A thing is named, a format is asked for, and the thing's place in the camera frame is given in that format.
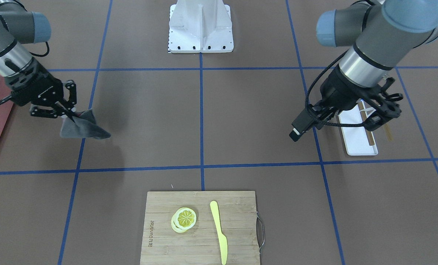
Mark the yellow lemon slice toy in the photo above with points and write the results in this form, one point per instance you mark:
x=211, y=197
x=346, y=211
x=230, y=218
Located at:
x=183, y=219

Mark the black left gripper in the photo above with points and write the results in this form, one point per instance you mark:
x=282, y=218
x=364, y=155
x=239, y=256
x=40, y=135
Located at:
x=339, y=91

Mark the grey pink cloth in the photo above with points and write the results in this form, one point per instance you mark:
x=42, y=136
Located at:
x=83, y=125

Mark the white pedestal column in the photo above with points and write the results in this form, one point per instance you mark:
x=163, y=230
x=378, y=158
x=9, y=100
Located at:
x=200, y=26

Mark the white rectangular tray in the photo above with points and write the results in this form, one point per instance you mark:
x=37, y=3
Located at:
x=354, y=138

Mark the brown table mat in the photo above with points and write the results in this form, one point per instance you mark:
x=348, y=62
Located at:
x=191, y=122

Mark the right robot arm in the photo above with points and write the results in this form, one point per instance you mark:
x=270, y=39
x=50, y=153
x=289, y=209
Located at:
x=18, y=26

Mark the bamboo cutting board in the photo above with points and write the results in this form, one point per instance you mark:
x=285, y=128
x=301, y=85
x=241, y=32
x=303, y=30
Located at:
x=199, y=245

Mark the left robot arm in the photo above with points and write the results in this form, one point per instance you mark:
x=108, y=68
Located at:
x=378, y=36

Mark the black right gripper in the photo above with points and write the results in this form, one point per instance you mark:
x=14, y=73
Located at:
x=38, y=89

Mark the wooden chopstick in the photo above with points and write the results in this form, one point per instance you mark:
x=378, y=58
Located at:
x=368, y=136
x=388, y=132

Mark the yellow plastic knife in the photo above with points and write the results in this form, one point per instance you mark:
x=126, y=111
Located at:
x=223, y=243

